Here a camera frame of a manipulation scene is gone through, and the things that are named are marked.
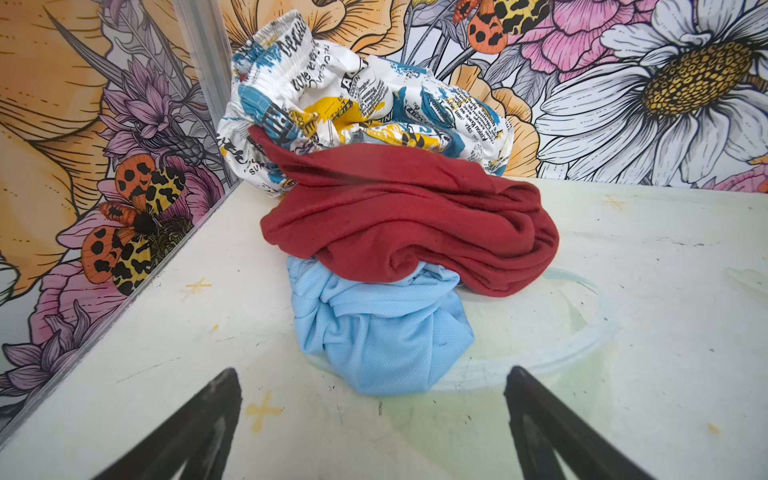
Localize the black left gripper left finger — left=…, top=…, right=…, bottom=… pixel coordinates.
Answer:
left=96, top=368, right=242, bottom=479

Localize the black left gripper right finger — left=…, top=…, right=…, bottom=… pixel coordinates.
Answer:
left=504, top=366, right=652, bottom=480

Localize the light blue mesh cloth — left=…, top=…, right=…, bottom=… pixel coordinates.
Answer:
left=287, top=257, right=474, bottom=396

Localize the dark red cloth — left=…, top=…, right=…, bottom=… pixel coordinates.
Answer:
left=249, top=127, right=560, bottom=297

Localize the white printed newspaper cloth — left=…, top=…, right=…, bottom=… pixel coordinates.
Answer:
left=217, top=10, right=514, bottom=195

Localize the aluminium corner post left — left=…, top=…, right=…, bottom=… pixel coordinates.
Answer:
left=135, top=1, right=239, bottom=191

